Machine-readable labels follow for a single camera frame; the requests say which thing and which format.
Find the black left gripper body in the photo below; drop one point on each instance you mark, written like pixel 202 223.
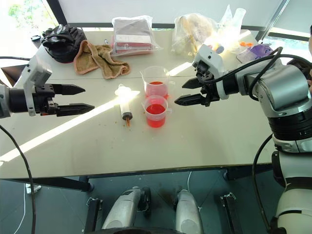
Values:
pixel 44 93

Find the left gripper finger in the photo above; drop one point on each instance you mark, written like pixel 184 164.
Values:
pixel 69 89
pixel 75 109

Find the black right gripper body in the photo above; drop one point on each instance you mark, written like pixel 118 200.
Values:
pixel 210 93

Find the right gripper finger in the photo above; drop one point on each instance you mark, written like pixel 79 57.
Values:
pixel 192 83
pixel 189 100

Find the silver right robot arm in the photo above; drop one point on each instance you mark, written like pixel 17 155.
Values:
pixel 280 85

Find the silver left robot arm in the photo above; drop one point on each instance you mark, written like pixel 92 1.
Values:
pixel 7 102

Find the beaker with red liquid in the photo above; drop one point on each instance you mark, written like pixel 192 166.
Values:
pixel 156 83
pixel 156 114

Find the clear plastic syringe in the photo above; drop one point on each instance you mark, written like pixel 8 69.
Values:
pixel 126 109

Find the paper cup with black lid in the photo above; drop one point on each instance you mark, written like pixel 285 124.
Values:
pixel 36 42

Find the dark brown box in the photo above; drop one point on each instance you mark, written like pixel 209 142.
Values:
pixel 11 75

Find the brown crumpled towel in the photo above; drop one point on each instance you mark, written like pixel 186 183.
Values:
pixel 102 59

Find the black bag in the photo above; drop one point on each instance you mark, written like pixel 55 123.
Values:
pixel 62 44

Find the plastic bag with yellowish items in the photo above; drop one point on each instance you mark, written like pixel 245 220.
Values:
pixel 192 31

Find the orange plastic caps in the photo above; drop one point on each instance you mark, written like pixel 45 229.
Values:
pixel 245 44

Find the purple plastic package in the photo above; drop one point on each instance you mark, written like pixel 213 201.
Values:
pixel 258 52

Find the clear bag with purple items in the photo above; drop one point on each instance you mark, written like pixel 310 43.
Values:
pixel 232 26

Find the plastic bag with folded cloths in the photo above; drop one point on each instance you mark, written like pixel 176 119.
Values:
pixel 132 34

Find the white power strip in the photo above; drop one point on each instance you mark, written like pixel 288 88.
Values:
pixel 35 189

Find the black metal table foot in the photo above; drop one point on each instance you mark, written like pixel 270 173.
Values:
pixel 93 214
pixel 230 212

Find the silver left robot leg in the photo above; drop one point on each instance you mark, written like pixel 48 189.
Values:
pixel 124 209

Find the silver robot leg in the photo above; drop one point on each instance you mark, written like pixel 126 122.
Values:
pixel 187 212
pixel 124 209

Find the silver right robot leg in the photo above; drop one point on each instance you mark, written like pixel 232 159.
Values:
pixel 187 212

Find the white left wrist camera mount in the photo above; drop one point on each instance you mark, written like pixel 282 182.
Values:
pixel 36 70

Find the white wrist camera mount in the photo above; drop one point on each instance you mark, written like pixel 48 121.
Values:
pixel 210 57
pixel 36 70

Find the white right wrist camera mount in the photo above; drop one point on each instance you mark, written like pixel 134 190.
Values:
pixel 210 57

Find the black table frame beam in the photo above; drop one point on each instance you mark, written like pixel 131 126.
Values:
pixel 53 184

